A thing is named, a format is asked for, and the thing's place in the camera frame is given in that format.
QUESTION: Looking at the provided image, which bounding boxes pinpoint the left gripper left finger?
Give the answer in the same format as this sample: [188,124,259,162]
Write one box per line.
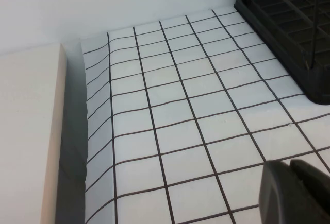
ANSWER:
[258,160,314,224]

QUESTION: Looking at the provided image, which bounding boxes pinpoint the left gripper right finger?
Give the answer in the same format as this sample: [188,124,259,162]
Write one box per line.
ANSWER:
[289,159,330,224]

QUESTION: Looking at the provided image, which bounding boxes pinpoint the black dish rack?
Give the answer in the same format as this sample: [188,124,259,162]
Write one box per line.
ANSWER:
[233,0,330,105]

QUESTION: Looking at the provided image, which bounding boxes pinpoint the white black-grid tablecloth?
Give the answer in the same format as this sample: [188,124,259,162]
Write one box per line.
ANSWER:
[81,5,330,224]

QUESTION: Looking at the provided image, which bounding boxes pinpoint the beige rectangular block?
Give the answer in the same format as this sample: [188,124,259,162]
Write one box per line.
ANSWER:
[0,42,88,224]

